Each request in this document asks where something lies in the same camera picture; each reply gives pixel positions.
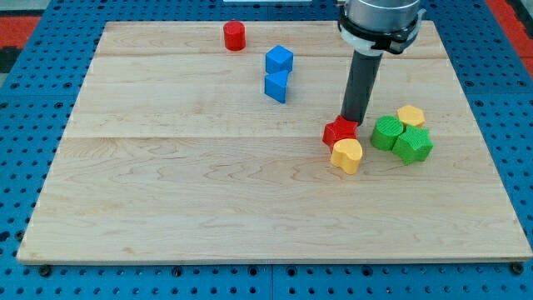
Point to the light wooden board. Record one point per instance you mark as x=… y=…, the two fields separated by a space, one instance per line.
x=173 y=154

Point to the green star block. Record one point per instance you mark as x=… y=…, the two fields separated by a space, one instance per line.
x=413 y=145

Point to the red cylinder block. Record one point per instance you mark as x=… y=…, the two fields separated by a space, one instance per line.
x=234 y=36

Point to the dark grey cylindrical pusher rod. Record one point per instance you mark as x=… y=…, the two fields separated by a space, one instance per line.
x=359 y=85

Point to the green cylinder block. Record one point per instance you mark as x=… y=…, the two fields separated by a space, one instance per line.
x=386 y=132

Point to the red star block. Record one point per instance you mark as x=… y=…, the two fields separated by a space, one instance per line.
x=339 y=129

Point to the blue triangular prism block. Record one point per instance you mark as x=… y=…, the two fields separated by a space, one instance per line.
x=275 y=85

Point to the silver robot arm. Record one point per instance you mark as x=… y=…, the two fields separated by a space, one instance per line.
x=373 y=27

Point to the blue cube block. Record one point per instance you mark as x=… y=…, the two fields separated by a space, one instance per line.
x=278 y=59

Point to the yellow hexagon block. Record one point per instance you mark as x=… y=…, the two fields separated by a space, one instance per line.
x=411 y=115

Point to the yellow heart block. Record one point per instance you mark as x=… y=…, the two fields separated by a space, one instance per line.
x=347 y=154

